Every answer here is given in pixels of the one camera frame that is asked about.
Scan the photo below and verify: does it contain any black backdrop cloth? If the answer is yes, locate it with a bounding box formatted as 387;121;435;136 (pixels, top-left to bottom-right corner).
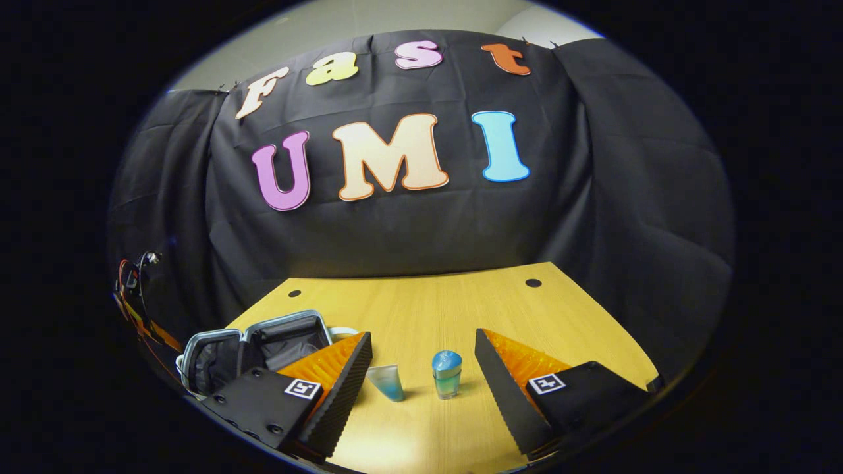
107;30;735;382

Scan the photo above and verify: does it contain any pale blue small suitcase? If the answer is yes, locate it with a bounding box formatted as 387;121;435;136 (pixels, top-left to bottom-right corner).
176;309;360;400

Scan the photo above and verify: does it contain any red cable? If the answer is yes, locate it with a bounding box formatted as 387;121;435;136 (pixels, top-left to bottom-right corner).
117;259;140;313

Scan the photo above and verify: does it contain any white and blue tube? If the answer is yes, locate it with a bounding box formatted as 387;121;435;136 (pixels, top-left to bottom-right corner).
366;364;406;403

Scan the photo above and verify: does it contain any clear blue bottle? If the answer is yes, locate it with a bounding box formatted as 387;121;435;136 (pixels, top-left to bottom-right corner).
431;350;464;400

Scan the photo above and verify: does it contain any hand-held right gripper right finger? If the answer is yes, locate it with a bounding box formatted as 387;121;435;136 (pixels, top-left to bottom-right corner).
473;328;661;459

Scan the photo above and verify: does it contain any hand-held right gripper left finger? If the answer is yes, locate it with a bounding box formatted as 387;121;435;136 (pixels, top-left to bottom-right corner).
198;331;373;460

